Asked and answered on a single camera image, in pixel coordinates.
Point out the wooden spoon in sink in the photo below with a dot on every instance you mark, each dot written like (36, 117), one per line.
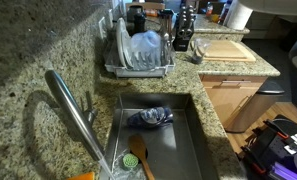
(138, 148)

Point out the clear glass cup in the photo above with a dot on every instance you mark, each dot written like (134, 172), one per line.
(199, 47)

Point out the blue dish wand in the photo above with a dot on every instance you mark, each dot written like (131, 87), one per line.
(151, 118)

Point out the clear plastic container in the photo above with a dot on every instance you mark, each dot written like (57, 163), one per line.
(146, 49)

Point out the white plate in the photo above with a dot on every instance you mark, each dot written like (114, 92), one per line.
(123, 44)

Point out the stainless steel sink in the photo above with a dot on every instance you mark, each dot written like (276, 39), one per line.
(177, 151)

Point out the steel kitchen faucet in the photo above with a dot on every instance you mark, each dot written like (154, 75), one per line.
(81, 121)

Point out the green round scrubber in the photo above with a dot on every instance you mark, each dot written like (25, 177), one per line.
(130, 161)

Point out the black coffee grinder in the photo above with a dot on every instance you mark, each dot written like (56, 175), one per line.
(136, 16)

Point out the black knife block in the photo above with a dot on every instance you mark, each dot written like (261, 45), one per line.
(184, 28)

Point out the small wooden cutting board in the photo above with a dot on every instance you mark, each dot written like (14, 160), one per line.
(224, 49)

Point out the white blue red container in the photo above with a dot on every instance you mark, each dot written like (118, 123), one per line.
(209, 9)

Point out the orange sponge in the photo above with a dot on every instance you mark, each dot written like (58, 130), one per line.
(86, 176)

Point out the large wooden cutting board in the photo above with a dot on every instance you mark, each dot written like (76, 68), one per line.
(249, 56)

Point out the steel trash can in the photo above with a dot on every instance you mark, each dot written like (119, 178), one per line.
(263, 99)

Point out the white paper towel roll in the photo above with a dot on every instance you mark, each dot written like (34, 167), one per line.
(238, 16)

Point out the black orange clamp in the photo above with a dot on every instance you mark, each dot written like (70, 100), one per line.
(265, 148)

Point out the steel drawer handle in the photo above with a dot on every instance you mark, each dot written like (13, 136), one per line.
(236, 81)

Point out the steel cabinet door handle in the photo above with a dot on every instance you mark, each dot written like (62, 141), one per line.
(242, 102)

